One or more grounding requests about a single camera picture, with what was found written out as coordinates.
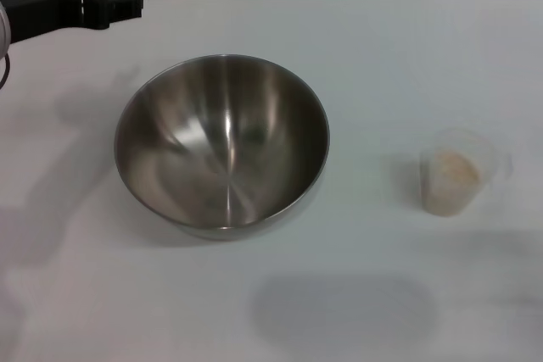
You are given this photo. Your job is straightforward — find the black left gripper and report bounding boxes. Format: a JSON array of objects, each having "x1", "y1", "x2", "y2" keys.
[{"x1": 0, "y1": 0, "x2": 144, "y2": 45}]

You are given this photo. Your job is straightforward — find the stainless steel mixing bowl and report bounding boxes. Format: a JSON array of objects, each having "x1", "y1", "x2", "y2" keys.
[{"x1": 113, "y1": 53, "x2": 331, "y2": 241}]

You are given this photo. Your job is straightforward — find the white rice grains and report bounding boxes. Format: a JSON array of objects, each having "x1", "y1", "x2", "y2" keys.
[{"x1": 423, "y1": 150, "x2": 483, "y2": 215}]

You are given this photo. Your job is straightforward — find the clear plastic measuring cup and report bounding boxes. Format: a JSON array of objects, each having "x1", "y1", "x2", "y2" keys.
[{"x1": 418, "y1": 126, "x2": 513, "y2": 217}]

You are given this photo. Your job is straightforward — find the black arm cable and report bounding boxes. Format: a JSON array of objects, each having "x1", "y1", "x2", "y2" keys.
[{"x1": 0, "y1": 54, "x2": 12, "y2": 90}]

